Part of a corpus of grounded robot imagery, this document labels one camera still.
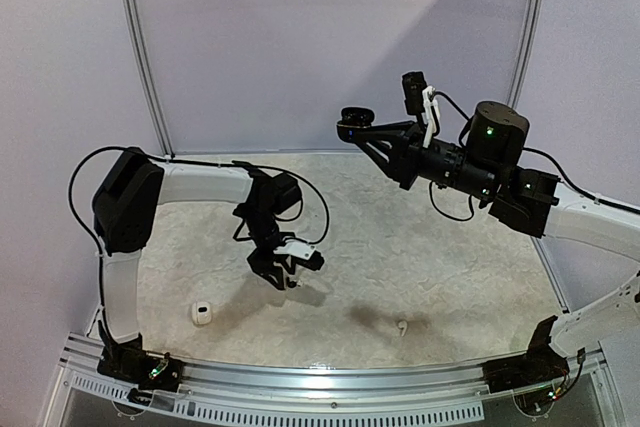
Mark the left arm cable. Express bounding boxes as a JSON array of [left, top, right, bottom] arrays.
[[67, 145, 331, 348]]

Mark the white earbud charging case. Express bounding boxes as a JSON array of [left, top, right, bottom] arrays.
[[190, 301, 213, 327]]

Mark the aluminium front rail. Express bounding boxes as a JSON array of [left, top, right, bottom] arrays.
[[44, 334, 626, 426]]

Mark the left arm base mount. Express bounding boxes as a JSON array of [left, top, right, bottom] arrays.
[[97, 335, 185, 392]]

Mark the black earbud charging case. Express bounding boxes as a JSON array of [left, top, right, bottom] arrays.
[[336, 106, 375, 143]]

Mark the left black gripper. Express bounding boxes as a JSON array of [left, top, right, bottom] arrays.
[[240, 206, 296, 291]]

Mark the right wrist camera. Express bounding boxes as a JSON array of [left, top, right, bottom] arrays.
[[401, 71, 441, 148]]

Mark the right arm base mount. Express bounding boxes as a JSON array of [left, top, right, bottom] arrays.
[[481, 315, 570, 393]]

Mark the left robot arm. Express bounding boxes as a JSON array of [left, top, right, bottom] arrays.
[[92, 147, 317, 381]]

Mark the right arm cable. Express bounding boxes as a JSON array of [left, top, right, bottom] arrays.
[[429, 91, 640, 222]]

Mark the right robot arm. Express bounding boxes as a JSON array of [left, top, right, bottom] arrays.
[[336, 101, 639, 261]]

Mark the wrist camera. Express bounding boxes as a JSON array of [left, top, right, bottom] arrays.
[[274, 238, 324, 274], [401, 71, 441, 148]]

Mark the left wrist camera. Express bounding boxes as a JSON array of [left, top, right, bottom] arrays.
[[274, 238, 324, 274]]

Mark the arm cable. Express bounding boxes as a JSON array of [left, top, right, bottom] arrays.
[[429, 91, 640, 222], [67, 145, 331, 348]]

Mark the white earbud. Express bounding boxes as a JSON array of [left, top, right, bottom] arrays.
[[397, 320, 408, 337]]

